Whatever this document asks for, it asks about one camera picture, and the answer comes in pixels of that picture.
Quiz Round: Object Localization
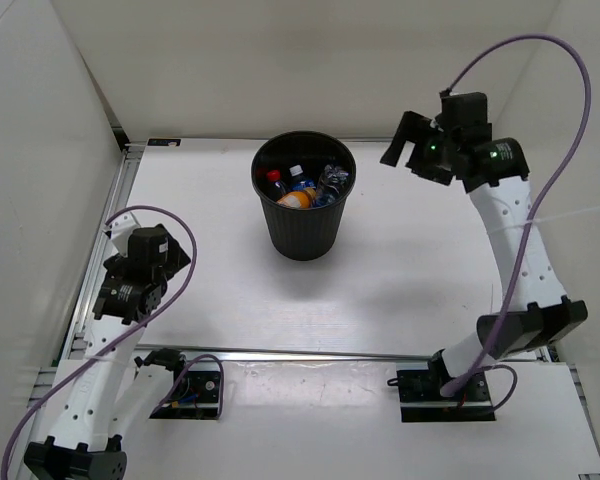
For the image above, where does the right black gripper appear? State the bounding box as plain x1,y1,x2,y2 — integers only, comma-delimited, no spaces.
379,113,457,187

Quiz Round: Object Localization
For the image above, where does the tall white cap water bottle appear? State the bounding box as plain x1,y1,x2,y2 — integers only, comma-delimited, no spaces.
313,164,350,208

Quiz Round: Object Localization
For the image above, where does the red cap water bottle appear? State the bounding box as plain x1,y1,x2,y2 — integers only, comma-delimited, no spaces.
266,170,290,202

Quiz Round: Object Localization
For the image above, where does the blue cap water bottle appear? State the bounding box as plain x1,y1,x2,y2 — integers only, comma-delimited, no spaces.
289,165,316,191

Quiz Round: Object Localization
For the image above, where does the orange juice bottle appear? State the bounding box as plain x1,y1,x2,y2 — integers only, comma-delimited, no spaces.
277,187,316,209

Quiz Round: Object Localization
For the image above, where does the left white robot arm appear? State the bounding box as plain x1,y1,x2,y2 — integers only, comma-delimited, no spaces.
24,214,195,479

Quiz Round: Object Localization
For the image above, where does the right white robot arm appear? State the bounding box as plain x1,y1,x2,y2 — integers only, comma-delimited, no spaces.
381,111,588,400

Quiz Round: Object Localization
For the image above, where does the black plastic waste bin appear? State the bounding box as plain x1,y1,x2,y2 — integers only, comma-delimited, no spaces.
251,131,356,261

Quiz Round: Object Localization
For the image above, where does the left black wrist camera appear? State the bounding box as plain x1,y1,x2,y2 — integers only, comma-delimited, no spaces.
127,227,153,268

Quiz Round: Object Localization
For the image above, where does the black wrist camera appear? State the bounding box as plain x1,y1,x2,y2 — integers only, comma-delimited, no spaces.
436,92,490,132
127,227,153,268

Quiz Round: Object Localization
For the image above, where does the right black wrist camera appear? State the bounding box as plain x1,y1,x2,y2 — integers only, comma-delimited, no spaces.
436,92,490,132

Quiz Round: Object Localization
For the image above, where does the aluminium table frame rail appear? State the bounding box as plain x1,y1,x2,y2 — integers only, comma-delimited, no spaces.
129,343,436,362

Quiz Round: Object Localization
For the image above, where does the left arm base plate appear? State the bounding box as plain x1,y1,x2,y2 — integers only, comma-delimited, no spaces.
150,354,225,420

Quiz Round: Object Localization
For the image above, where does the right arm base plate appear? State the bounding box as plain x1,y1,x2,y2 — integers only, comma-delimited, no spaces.
387,367,496,423

